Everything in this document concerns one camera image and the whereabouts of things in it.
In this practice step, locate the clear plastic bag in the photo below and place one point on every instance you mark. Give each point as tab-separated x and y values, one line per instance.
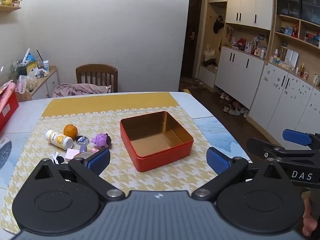
26	82

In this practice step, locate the white rolled stick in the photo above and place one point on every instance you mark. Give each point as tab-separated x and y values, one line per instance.
27	55

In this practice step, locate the red square tin box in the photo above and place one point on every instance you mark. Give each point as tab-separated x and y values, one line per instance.
142	161

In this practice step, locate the small wooden crate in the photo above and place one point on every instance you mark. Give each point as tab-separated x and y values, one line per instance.
23	97

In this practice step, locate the white tube with blue print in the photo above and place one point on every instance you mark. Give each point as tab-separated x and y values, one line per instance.
46	65

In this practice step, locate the pink cloth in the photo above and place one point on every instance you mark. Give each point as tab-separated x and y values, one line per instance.
77	90

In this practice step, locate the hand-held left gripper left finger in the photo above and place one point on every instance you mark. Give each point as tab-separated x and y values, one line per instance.
100	159

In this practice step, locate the brown wooden chair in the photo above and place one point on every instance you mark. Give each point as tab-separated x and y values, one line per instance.
96	76

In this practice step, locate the person's right hand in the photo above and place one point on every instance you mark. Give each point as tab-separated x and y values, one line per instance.
308	221

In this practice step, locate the dark brown door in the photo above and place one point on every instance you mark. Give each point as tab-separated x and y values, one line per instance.
191	35

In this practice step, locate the pink shoe pair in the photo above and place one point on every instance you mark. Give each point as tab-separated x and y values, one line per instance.
225	95

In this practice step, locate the white lower cabinet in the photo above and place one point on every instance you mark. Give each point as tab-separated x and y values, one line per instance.
237	75

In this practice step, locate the white sticker covered cabinet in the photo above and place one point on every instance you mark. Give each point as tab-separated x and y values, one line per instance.
280	97

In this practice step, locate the white bottle with yellow label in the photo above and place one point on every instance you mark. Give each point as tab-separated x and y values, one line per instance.
59	139

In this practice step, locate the red cardboard box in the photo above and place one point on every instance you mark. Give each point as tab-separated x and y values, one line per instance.
7	110

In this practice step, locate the small white spoon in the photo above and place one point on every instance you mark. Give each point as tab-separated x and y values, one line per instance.
54	157

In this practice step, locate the black hanging bag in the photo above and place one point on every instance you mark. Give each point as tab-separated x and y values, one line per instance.
218	25

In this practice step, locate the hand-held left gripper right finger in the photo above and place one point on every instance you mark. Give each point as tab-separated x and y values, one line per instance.
218	160

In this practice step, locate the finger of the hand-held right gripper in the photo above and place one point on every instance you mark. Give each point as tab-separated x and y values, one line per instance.
296	136
265	148

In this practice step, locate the silver round tin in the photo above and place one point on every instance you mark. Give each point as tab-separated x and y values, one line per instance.
83	155

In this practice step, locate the round box with blue label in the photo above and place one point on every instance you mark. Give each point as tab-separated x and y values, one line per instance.
82	140

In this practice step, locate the glass door cabinet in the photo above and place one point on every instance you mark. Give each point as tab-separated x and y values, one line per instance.
297	1

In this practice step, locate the white tote bag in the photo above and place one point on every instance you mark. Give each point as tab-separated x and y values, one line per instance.
210	53

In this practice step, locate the low wooden side cabinet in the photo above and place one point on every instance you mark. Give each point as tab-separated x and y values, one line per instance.
47	85

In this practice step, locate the wooden wall shelf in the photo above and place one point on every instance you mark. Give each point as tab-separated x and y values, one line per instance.
10	8

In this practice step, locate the purple faceted block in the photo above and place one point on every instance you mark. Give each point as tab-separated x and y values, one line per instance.
83	149

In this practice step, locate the purple toy figure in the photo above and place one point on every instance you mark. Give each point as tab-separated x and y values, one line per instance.
100	141

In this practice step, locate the yellow and dark lunch bag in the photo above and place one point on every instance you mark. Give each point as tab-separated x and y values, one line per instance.
28	68

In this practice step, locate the white sneaker pair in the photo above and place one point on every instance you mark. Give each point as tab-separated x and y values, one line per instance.
232	110

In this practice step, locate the pink sticky note pad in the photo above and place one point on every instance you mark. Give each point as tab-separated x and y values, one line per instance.
72	153

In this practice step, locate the yellow houndstooth table mat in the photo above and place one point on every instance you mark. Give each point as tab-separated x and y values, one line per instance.
120	180

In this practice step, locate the white upper wall cabinet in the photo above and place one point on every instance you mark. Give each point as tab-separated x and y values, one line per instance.
247	2

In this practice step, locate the orange tangerine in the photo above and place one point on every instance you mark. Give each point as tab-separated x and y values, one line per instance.
70	131

